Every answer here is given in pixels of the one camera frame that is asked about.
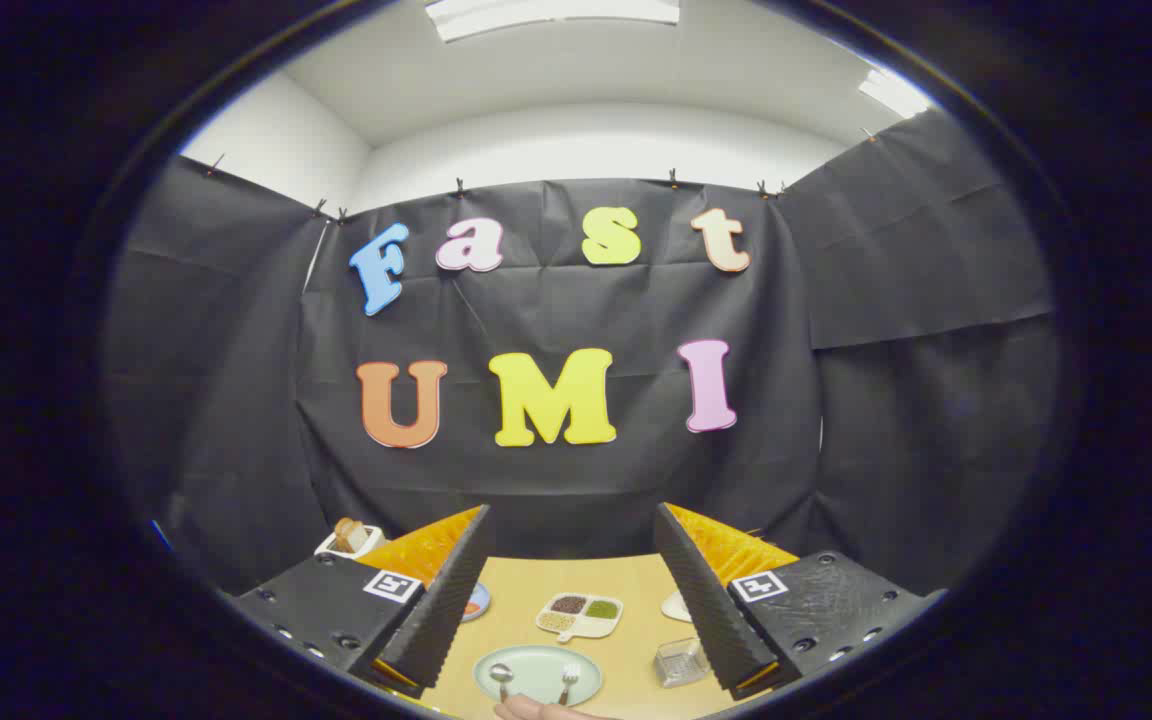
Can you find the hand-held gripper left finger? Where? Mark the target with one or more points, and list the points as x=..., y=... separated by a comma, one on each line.
x=436, y=610

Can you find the blue oval plate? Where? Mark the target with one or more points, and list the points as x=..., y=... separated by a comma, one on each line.
x=478, y=603

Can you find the white square coaster dish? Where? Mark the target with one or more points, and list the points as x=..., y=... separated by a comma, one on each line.
x=676, y=606

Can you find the small ceiling light panel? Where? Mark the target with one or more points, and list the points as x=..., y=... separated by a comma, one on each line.
x=894, y=92

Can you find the pale green round plate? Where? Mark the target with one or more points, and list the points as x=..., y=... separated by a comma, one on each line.
x=536, y=660

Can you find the white divided snack tray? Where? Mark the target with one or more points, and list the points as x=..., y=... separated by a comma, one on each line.
x=591, y=630

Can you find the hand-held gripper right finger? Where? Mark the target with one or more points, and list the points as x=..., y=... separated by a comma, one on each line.
x=706, y=600

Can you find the toasted bread slice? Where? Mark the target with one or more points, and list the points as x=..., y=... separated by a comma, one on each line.
x=348, y=533

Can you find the pile of yellow soybeans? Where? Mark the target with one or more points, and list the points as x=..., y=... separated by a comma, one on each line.
x=558, y=621

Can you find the pile of green beans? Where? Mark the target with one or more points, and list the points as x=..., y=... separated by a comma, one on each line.
x=603, y=609

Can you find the pile of dark brown beans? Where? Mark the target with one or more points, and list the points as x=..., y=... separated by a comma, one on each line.
x=568, y=604

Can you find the long ceiling light panel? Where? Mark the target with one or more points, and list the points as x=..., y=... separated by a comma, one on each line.
x=556, y=14

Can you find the row of black cloth clips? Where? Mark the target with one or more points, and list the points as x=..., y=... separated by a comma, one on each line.
x=458, y=188

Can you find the white toaster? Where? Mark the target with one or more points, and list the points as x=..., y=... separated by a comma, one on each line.
x=368, y=548

